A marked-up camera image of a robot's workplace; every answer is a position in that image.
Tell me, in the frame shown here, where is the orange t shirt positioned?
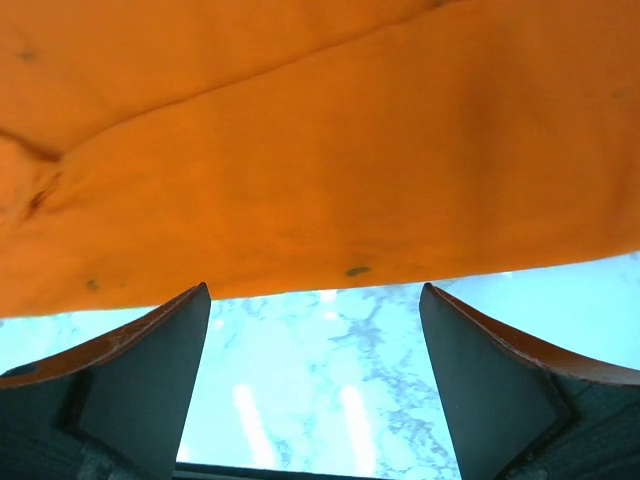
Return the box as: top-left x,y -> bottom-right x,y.
1,1 -> 639,317

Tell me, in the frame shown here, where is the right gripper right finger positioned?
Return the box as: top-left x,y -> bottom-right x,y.
419,283 -> 639,479

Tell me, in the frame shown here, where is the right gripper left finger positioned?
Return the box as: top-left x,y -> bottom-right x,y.
1,284 -> 211,479

